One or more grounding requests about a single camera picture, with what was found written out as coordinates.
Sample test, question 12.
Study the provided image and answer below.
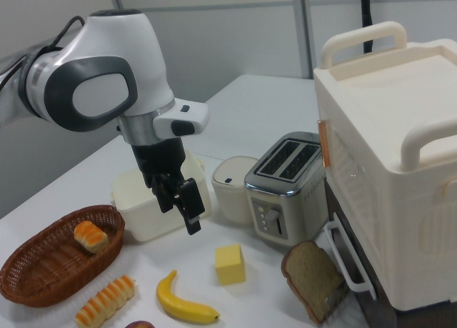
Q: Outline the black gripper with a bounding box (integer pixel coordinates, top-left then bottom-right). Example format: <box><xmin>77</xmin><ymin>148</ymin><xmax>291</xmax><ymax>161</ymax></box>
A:
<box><xmin>130</xmin><ymin>137</ymin><xmax>207</xmax><ymax>236</ymax></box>

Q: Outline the yellow cube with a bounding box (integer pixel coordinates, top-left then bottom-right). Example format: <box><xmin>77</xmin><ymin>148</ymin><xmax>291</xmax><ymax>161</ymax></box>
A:
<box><xmin>214</xmin><ymin>244</ymin><xmax>246</xmax><ymax>285</ymax></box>

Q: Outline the open cream plastic box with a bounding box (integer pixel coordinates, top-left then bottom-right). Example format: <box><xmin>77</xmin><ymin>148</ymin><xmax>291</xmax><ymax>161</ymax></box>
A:
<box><xmin>109</xmin><ymin>149</ymin><xmax>212</xmax><ymax>242</ymax></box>

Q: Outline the small cream lidded container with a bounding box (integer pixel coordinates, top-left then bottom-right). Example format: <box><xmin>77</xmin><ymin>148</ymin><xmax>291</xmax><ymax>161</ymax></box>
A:
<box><xmin>211</xmin><ymin>155</ymin><xmax>260</xmax><ymax>224</ymax></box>

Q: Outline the short orange striped bread roll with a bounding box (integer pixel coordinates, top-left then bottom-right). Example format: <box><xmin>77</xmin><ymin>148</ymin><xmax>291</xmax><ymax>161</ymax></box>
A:
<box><xmin>74</xmin><ymin>220</ymin><xmax>109</xmax><ymax>254</ymax></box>

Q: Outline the silver two-slot toaster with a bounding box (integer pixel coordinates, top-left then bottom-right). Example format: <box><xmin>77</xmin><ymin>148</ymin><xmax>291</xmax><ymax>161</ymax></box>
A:
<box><xmin>243</xmin><ymin>131</ymin><xmax>331</xmax><ymax>247</ymax></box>

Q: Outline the yellow banana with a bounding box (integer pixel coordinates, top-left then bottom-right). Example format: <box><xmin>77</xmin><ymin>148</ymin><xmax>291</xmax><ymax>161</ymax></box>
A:
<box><xmin>156</xmin><ymin>269</ymin><xmax>221</xmax><ymax>322</ymax></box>

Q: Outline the long orange striped bread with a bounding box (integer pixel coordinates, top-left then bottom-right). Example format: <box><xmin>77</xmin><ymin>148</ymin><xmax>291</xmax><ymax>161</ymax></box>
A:
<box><xmin>74</xmin><ymin>274</ymin><xmax>137</xmax><ymax>328</ymax></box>

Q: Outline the brown bread slice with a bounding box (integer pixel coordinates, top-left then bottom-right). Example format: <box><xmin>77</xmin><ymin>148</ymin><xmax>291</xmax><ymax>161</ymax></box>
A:
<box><xmin>281</xmin><ymin>240</ymin><xmax>344</xmax><ymax>324</ymax></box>

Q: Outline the brown wicker basket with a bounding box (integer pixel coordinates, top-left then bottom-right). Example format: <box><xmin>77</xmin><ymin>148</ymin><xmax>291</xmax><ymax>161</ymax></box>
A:
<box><xmin>0</xmin><ymin>204</ymin><xmax>126</xmax><ymax>308</ymax></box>

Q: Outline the dark brown oven door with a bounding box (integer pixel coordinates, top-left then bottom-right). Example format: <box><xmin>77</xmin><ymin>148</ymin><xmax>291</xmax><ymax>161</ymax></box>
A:
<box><xmin>323</xmin><ymin>177</ymin><xmax>397</xmax><ymax>328</ymax></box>

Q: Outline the cream toy oven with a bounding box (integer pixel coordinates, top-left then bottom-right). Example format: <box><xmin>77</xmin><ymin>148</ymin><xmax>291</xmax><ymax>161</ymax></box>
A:
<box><xmin>313</xmin><ymin>20</ymin><xmax>457</xmax><ymax>313</ymax></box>

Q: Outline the black pole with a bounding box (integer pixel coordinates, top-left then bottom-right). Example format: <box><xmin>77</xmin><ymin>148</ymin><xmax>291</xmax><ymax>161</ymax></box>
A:
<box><xmin>358</xmin><ymin>0</ymin><xmax>376</xmax><ymax>54</ymax></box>

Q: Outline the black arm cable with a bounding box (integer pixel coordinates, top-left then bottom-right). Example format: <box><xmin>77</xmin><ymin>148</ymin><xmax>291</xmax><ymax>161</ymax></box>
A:
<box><xmin>0</xmin><ymin>15</ymin><xmax>89</xmax><ymax>93</ymax></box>

